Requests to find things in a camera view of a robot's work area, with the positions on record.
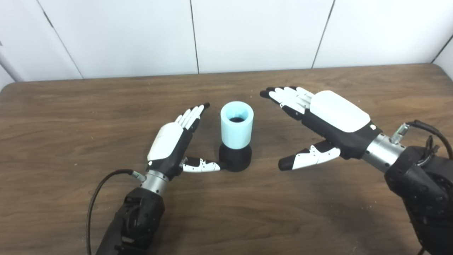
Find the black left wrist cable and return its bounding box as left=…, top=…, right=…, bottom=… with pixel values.
left=86, top=169, right=146, bottom=255

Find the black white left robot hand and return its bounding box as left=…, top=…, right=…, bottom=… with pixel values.
left=147, top=102, right=222, bottom=181

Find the black flared nozzle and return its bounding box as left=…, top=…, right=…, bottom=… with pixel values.
left=218, top=117, right=252, bottom=172

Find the light-blue hose piece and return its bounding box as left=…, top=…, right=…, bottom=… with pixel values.
left=220, top=101, right=254, bottom=149

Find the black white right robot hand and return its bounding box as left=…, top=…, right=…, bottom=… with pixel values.
left=259, top=86, right=383, bottom=171

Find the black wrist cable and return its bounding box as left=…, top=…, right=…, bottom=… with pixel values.
left=86, top=169, right=146, bottom=255
left=391, top=120, right=453, bottom=167

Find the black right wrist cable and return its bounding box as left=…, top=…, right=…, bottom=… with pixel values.
left=391, top=120, right=453, bottom=167

